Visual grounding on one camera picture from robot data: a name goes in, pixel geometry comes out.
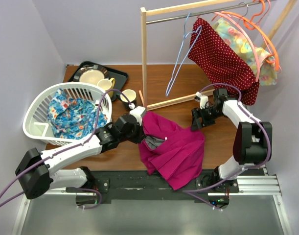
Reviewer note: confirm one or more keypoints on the magenta cloth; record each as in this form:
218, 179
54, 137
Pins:
176, 153

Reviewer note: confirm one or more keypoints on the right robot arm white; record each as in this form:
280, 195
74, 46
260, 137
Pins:
252, 145

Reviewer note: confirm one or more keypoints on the yellow mug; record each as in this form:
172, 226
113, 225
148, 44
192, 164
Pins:
106, 84

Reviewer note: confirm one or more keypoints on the wooden clothes rack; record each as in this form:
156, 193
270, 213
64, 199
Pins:
152, 51

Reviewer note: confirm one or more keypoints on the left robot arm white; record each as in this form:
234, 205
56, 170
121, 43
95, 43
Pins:
39, 172

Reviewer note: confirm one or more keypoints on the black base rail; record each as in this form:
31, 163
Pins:
139, 185

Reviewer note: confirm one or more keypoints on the orange plastic hanger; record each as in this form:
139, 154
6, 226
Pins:
246, 22

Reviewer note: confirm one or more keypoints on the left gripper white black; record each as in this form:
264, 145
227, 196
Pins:
140, 135

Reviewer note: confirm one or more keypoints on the floral pastel skirt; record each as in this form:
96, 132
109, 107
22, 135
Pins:
253, 56

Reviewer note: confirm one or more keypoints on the cream plate black rim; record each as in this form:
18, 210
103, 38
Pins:
91, 74

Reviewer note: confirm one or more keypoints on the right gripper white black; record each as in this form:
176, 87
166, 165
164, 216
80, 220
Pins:
196, 124

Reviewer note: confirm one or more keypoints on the white laundry basket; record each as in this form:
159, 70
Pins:
35, 123

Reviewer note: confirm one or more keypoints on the red polka dot skirt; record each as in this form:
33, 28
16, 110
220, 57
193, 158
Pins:
220, 63

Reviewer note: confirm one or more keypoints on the blue wire hanger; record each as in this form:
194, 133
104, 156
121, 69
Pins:
180, 61

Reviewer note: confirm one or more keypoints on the pink plastic hanger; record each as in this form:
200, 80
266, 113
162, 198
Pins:
225, 52

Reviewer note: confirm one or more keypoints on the black tray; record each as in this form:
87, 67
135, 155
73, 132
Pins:
119, 76

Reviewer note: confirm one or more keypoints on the black mug cream inside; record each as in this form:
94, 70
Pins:
128, 99

